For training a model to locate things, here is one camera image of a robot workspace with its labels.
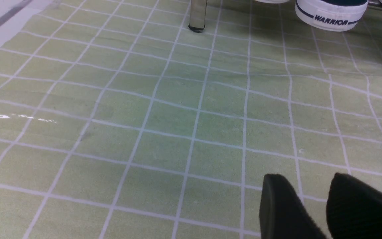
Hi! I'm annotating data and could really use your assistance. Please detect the silver metal shoe rack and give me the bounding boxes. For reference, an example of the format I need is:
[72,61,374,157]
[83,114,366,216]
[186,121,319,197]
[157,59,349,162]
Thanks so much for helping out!
[188,0,208,33]

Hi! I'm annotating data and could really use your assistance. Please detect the green checkered table mat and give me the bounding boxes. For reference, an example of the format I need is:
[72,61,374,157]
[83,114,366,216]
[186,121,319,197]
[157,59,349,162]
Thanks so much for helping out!
[0,0,382,239]

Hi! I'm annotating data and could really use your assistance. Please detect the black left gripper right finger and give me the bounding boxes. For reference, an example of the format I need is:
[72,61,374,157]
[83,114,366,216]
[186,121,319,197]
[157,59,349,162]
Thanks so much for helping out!
[326,173,382,239]

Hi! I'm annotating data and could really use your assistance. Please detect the navy canvas slip-on shoe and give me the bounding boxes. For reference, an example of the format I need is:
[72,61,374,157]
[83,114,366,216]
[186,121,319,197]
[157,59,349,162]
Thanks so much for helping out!
[295,0,368,32]

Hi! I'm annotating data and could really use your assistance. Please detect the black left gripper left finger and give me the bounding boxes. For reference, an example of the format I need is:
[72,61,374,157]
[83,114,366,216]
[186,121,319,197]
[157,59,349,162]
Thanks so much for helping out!
[259,174,327,239]

